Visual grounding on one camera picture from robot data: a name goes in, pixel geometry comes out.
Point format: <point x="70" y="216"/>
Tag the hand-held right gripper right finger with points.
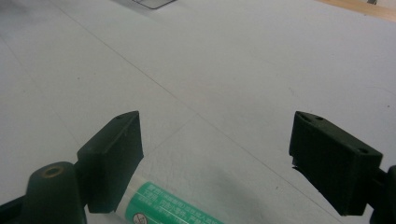
<point x="333" y="161"/>

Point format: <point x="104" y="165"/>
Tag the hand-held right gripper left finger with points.
<point x="109" y="161"/>

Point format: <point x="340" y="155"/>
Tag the green and white tube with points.
<point x="162" y="207"/>

